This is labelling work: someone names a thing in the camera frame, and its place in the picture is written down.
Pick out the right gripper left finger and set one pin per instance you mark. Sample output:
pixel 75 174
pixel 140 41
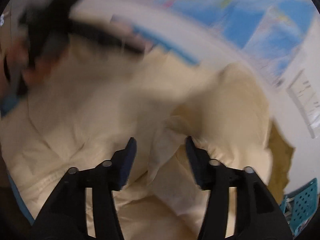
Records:
pixel 63 216

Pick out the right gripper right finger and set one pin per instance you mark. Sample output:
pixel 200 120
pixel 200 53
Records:
pixel 258 216

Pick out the cream large garment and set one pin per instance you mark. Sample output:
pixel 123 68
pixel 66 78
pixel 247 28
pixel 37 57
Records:
pixel 225 112

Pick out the person's left hand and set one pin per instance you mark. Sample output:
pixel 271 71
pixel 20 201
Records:
pixel 17 56

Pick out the teal plastic middle basket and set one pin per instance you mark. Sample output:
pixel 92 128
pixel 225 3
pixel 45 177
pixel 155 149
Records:
pixel 299 206

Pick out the blue floral bed sheet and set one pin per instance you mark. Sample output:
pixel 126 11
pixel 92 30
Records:
pixel 165 42

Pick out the olive brown garment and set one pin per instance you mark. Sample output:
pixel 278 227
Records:
pixel 282 153

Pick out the white left wall socket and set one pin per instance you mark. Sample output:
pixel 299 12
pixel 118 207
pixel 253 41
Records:
pixel 307 101

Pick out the colourful wall map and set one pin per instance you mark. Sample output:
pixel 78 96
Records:
pixel 269 32

